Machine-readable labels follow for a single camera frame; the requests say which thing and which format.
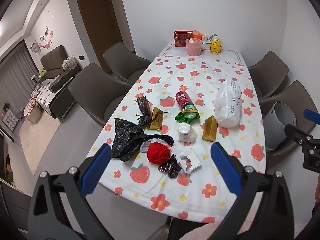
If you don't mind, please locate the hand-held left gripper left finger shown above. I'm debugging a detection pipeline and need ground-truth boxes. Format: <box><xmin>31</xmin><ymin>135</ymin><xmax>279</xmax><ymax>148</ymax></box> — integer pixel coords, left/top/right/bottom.
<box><xmin>27</xmin><ymin>143</ymin><xmax>113</xmax><ymax>240</ymax></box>

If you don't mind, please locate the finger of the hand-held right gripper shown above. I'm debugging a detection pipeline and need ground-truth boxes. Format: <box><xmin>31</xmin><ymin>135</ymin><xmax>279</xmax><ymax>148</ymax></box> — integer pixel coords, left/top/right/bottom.
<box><xmin>304</xmin><ymin>109</ymin><xmax>320</xmax><ymax>123</ymax></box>
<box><xmin>284</xmin><ymin>123</ymin><xmax>314</xmax><ymax>143</ymax></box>

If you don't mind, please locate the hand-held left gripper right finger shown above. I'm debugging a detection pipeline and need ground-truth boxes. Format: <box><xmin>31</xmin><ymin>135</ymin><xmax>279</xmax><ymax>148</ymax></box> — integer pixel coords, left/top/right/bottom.
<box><xmin>211</xmin><ymin>142</ymin><xmax>294</xmax><ymax>240</ymax></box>

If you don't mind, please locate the grey round waste bin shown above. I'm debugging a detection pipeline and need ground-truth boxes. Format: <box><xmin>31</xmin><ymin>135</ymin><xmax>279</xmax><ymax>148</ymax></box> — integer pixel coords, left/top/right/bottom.
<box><xmin>265</xmin><ymin>102</ymin><xmax>297</xmax><ymax>151</ymax></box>

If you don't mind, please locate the white foil wrapper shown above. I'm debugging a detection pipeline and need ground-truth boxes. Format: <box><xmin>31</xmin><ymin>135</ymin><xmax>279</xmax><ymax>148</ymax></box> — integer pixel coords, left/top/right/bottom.
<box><xmin>178</xmin><ymin>148</ymin><xmax>202</xmax><ymax>173</ymax></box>

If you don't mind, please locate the plain gold chocolate box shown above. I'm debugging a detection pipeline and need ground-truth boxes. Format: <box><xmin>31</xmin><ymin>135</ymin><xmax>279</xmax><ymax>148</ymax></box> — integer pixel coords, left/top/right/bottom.
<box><xmin>202</xmin><ymin>115</ymin><xmax>217</xmax><ymax>142</ymax></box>

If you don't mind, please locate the black plastic bag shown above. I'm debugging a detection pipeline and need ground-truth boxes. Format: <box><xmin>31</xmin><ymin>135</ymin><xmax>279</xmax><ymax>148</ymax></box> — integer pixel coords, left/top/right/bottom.
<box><xmin>111</xmin><ymin>117</ymin><xmax>175</xmax><ymax>162</ymax></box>

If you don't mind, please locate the dark shiny wrapper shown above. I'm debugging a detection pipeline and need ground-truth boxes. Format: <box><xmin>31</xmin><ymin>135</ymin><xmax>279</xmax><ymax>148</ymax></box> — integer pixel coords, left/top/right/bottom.
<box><xmin>157</xmin><ymin>154</ymin><xmax>183</xmax><ymax>179</ymax></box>

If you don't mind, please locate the white plastic cup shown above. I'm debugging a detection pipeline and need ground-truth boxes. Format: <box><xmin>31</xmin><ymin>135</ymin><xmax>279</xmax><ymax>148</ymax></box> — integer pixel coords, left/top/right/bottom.
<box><xmin>177</xmin><ymin>122</ymin><xmax>198</xmax><ymax>143</ymax></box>

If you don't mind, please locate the white plastic bag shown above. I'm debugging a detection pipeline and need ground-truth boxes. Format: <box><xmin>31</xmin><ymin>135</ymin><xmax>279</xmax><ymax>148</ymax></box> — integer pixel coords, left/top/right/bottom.
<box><xmin>213</xmin><ymin>79</ymin><xmax>242</xmax><ymax>128</ymax></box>

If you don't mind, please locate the red yarn ball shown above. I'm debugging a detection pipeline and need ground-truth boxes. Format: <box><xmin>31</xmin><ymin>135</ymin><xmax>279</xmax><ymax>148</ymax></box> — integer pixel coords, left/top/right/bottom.
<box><xmin>146</xmin><ymin>142</ymin><xmax>172</xmax><ymax>165</ymax></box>

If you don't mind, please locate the green snack wrapper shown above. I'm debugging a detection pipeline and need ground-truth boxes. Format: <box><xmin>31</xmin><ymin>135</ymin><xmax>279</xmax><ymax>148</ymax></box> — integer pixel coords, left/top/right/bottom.
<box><xmin>174</xmin><ymin>106</ymin><xmax>201</xmax><ymax>125</ymax></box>

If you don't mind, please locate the black shredded paper bundle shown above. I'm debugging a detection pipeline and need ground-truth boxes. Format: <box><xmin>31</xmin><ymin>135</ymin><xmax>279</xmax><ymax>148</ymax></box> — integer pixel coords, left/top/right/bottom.
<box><xmin>134</xmin><ymin>94</ymin><xmax>153</xmax><ymax>128</ymax></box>

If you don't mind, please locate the gold chocolate box with ribbon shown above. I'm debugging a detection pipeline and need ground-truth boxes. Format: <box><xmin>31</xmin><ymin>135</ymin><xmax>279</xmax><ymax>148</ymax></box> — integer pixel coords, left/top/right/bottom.
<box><xmin>146</xmin><ymin>107</ymin><xmax>165</xmax><ymax>131</ymax></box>

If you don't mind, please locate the red drink can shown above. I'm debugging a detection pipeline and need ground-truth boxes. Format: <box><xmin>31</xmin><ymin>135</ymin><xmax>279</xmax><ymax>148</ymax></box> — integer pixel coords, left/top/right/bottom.
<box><xmin>175</xmin><ymin>90</ymin><xmax>193</xmax><ymax>111</ymax></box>

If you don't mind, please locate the grey brown dining chair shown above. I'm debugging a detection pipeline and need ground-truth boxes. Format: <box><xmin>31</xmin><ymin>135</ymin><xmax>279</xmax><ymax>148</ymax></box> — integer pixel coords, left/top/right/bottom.
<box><xmin>68</xmin><ymin>63</ymin><xmax>134</xmax><ymax>127</ymax></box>
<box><xmin>259</xmin><ymin>80</ymin><xmax>320</xmax><ymax>160</ymax></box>
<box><xmin>103</xmin><ymin>42</ymin><xmax>152</xmax><ymax>84</ymax></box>
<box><xmin>247</xmin><ymin>51</ymin><xmax>289</xmax><ymax>99</ymax></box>

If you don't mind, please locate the grey chaise lounge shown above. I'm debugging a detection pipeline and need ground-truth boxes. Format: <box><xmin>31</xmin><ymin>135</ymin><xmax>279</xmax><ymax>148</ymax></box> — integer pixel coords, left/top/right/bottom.
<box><xmin>34</xmin><ymin>74</ymin><xmax>77</xmax><ymax>120</ymax></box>

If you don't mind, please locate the floral cushion stool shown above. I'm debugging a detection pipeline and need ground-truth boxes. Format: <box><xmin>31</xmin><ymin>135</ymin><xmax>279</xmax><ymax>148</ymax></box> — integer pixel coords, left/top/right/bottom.
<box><xmin>26</xmin><ymin>99</ymin><xmax>42</xmax><ymax>124</ymax></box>

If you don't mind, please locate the white cubby shelf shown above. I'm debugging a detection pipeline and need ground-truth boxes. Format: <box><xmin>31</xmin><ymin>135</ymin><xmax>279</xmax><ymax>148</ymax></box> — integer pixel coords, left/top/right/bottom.
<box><xmin>0</xmin><ymin>102</ymin><xmax>20</xmax><ymax>141</ymax></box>

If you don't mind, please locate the strawberry flower printed tablecloth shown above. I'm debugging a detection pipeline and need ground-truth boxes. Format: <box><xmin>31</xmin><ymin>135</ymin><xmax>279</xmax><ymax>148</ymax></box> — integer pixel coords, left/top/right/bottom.
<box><xmin>86</xmin><ymin>54</ymin><xmax>267</xmax><ymax>224</ymax></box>

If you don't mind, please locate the white bag on sofa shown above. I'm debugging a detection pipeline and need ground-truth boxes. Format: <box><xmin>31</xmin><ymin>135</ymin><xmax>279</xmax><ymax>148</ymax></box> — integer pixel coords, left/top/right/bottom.
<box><xmin>62</xmin><ymin>55</ymin><xmax>78</xmax><ymax>71</ymax></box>

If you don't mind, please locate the yellow tiger toy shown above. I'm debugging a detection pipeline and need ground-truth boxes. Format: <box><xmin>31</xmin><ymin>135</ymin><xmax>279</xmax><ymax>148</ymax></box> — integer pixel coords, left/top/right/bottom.
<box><xmin>210</xmin><ymin>39</ymin><xmax>223</xmax><ymax>55</ymax></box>

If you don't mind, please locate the grey curtain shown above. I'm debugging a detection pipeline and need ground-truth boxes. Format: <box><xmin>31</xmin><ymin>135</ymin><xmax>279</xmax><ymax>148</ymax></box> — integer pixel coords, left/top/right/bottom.
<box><xmin>0</xmin><ymin>41</ymin><xmax>36</xmax><ymax>122</ymax></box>

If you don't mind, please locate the pink plastic bucket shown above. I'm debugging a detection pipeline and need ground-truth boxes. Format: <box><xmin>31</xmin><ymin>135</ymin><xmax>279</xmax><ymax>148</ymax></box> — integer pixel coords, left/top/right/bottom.
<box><xmin>185</xmin><ymin>38</ymin><xmax>202</xmax><ymax>56</ymax></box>

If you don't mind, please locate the orange tissue pack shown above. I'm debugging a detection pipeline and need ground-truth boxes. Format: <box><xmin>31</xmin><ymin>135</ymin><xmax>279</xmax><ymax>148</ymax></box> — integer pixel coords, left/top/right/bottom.
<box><xmin>193</xmin><ymin>29</ymin><xmax>208</xmax><ymax>41</ymax></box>

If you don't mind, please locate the red printed box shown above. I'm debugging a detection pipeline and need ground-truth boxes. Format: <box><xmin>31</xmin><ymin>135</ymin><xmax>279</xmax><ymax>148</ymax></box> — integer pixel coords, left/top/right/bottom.
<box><xmin>174</xmin><ymin>30</ymin><xmax>194</xmax><ymax>48</ymax></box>

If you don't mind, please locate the brown wooden door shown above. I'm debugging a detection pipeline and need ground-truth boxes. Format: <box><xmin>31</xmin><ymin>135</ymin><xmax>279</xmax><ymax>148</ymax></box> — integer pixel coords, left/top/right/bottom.
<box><xmin>72</xmin><ymin>0</ymin><xmax>136</xmax><ymax>64</ymax></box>

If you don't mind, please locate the pink balloon wall decoration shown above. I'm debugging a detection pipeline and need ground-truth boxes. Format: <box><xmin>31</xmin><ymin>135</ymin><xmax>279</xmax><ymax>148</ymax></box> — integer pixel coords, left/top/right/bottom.
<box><xmin>29</xmin><ymin>27</ymin><xmax>55</xmax><ymax>53</ymax></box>

